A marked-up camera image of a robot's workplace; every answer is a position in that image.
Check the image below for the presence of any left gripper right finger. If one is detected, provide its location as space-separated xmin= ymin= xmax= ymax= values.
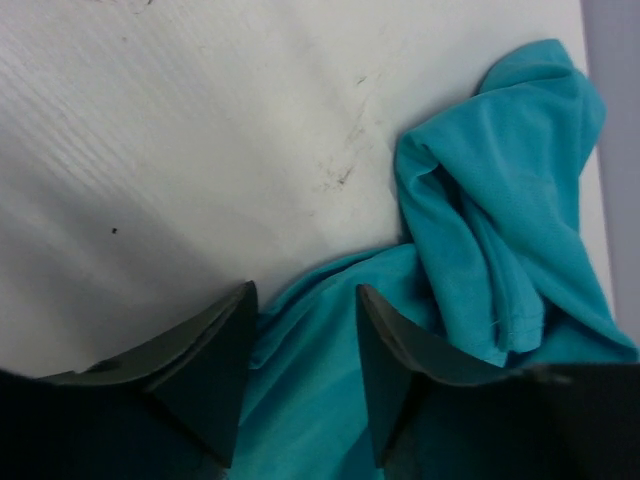
xmin=357 ymin=285 xmax=639 ymax=479

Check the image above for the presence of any teal t shirt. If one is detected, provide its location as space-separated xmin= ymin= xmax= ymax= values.
xmin=231 ymin=39 xmax=638 ymax=479

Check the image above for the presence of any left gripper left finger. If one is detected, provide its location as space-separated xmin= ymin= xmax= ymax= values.
xmin=1 ymin=282 xmax=258 ymax=479

